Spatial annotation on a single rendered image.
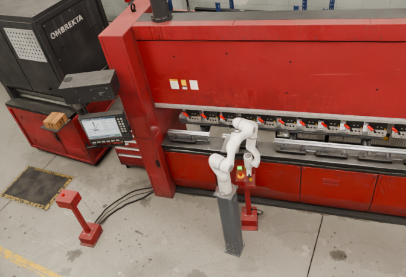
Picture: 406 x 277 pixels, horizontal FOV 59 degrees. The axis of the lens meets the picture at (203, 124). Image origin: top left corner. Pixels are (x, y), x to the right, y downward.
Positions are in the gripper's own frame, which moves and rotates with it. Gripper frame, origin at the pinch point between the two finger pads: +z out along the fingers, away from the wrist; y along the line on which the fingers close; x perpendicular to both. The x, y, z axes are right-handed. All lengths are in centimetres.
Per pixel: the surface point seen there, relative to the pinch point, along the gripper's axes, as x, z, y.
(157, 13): -75, -148, -69
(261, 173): 10.3, 28.1, -23.7
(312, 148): 63, -5, -31
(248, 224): -6, 79, 11
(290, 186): 42, 43, -18
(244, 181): -5.3, 7.5, 2.6
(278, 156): 29.4, -1.1, -24.6
